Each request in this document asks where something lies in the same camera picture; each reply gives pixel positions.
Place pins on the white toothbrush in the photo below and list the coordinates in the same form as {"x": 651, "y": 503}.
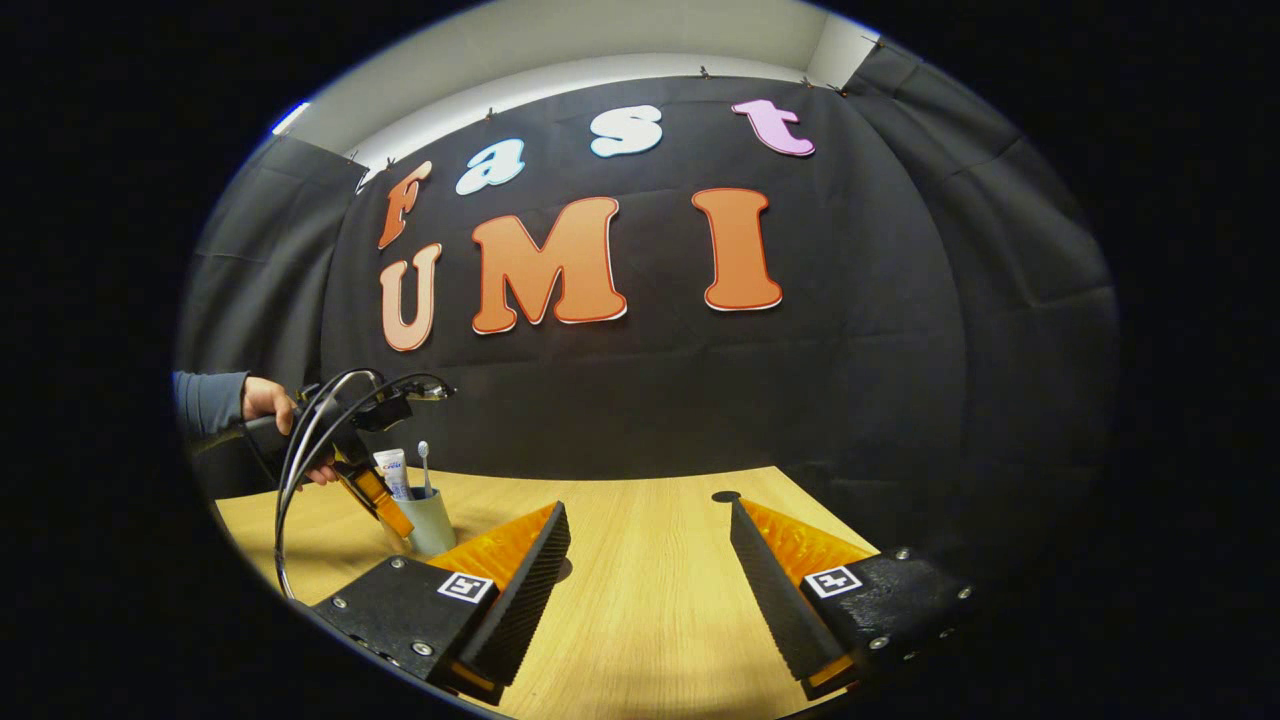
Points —
{"x": 425, "y": 465}

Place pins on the white toothpaste tube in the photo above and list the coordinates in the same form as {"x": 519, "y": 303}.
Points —
{"x": 393, "y": 470}

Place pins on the black backdrop cloth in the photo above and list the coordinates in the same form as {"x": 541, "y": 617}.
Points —
{"x": 700, "y": 400}

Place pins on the wooden desktop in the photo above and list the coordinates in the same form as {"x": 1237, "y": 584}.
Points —
{"x": 650, "y": 580}

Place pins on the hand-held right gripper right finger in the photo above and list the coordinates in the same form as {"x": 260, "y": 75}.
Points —
{"x": 775, "y": 600}

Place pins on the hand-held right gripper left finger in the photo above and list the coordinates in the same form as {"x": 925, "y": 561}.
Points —
{"x": 525, "y": 600}

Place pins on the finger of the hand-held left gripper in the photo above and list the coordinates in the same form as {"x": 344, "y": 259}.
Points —
{"x": 380, "y": 500}

